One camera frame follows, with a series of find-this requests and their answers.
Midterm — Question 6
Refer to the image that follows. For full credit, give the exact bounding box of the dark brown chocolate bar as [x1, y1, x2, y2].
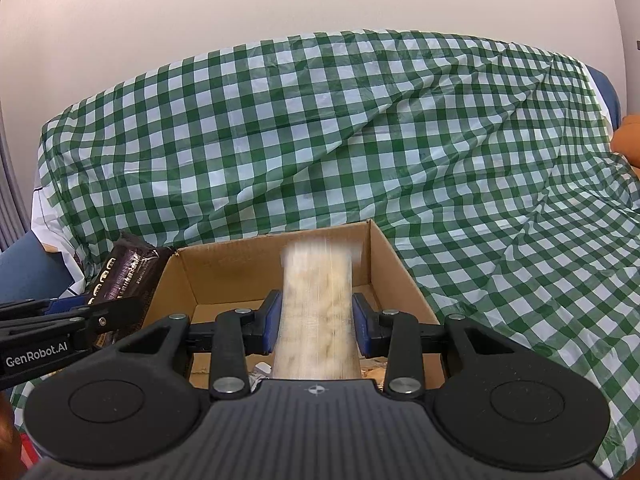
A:
[87, 232, 175, 348]

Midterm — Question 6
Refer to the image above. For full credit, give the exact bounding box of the white rice cracker pack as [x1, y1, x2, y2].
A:
[271, 240, 361, 380]

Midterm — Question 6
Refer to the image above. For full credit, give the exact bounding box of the person's left hand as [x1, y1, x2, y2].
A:
[0, 392, 26, 480]

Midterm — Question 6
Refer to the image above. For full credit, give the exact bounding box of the blue sofa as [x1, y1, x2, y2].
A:
[0, 232, 74, 304]

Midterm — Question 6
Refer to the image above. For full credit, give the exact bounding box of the open cardboard box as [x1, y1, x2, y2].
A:
[138, 221, 447, 408]

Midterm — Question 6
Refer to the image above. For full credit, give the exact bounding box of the green white checkered cloth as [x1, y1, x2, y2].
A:
[38, 30, 639, 476]

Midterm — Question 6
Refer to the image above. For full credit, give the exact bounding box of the orange cushion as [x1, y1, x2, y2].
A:
[611, 114, 640, 172]

